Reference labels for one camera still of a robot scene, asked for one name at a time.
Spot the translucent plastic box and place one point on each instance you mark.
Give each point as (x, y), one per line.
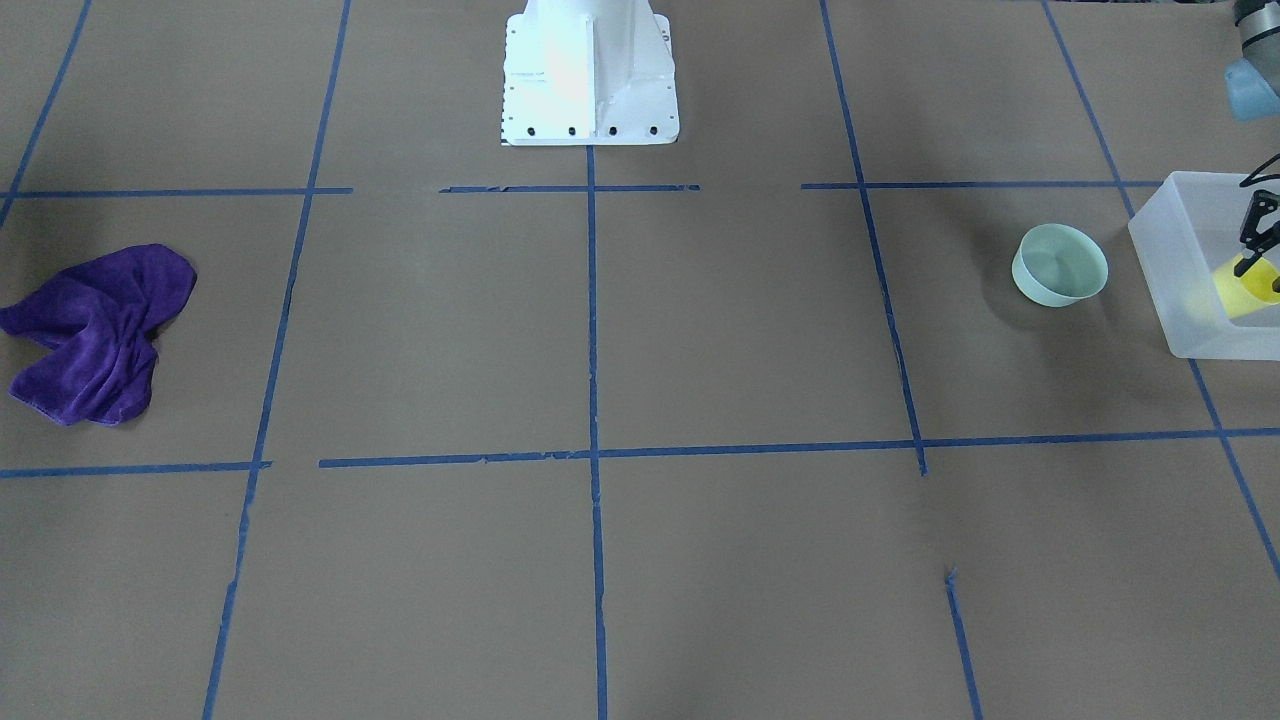
(1187, 228)

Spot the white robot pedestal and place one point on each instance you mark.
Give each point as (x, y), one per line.
(589, 73)

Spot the purple cloth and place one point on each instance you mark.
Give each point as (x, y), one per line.
(97, 322)

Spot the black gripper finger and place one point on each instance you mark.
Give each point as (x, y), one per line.
(1260, 230)

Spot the yellow plastic cup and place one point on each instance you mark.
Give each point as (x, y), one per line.
(1229, 296)

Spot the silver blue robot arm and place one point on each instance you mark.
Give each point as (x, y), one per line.
(1252, 82)

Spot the pale green bowl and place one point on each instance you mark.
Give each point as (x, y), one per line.
(1057, 266)

